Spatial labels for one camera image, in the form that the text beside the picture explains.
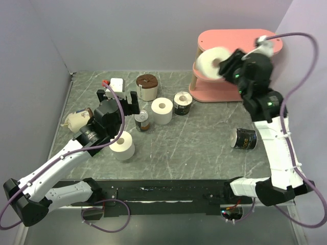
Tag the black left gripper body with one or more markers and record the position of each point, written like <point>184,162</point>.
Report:
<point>126,108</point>

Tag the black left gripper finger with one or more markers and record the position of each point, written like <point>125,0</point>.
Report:
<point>134,106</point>
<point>100,94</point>

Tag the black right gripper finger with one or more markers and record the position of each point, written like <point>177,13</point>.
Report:
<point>238,55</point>
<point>227,67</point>

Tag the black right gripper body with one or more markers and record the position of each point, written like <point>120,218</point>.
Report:
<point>240,81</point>

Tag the white paper towel roll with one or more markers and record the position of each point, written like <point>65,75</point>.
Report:
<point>162,110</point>
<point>208,63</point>
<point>123,148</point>

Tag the black paper roll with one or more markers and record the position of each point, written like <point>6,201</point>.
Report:
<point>182,103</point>
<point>244,139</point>

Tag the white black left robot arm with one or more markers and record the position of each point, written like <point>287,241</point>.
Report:
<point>34,196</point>

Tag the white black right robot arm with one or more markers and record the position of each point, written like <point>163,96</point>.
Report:
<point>285,182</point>

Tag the pink three-tier wooden shelf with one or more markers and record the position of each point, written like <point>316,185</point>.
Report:
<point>258,68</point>

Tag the metal food tin can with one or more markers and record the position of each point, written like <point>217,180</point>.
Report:
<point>142,121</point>

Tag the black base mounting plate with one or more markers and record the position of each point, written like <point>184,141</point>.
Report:
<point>149,197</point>

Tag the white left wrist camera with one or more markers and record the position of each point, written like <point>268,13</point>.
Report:
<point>117,85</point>

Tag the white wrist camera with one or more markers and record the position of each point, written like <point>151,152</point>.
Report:
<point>262,46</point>
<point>117,85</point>

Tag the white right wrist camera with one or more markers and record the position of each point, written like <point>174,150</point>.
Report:
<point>262,46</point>

